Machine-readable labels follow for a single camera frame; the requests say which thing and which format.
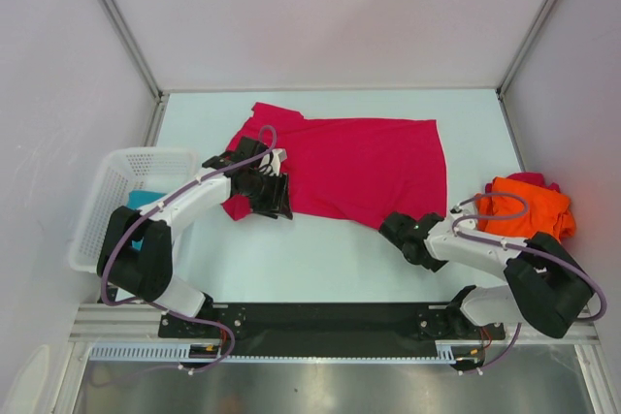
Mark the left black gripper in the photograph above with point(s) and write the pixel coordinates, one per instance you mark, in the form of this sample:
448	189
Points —
277	204

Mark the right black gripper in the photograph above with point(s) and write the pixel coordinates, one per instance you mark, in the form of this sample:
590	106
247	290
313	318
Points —
435	264

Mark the magenta t shirt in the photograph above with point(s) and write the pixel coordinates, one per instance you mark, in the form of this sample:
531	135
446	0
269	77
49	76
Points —
357	169

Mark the white plastic laundry basket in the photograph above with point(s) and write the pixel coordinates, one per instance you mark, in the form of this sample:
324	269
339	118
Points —
153	169

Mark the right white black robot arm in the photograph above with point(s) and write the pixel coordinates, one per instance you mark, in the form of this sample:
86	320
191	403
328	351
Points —
544	286

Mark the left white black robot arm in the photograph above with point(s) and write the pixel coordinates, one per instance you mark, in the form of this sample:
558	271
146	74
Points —
137	255

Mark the teal t shirt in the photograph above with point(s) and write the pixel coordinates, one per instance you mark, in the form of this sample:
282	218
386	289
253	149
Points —
138	199

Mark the orange t shirt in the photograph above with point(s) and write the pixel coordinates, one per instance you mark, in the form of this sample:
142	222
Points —
521	210

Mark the dark pink t shirt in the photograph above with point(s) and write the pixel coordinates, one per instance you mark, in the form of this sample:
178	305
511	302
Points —
536	179

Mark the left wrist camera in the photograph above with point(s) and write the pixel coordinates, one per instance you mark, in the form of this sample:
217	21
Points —
266	162

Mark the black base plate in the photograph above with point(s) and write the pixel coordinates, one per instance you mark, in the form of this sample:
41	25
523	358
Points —
346	330

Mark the slotted white cable duct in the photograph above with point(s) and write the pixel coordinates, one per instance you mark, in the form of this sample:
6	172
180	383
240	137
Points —
189	353

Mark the aluminium rail frame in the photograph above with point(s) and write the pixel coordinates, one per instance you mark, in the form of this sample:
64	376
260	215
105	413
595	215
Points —
96	322

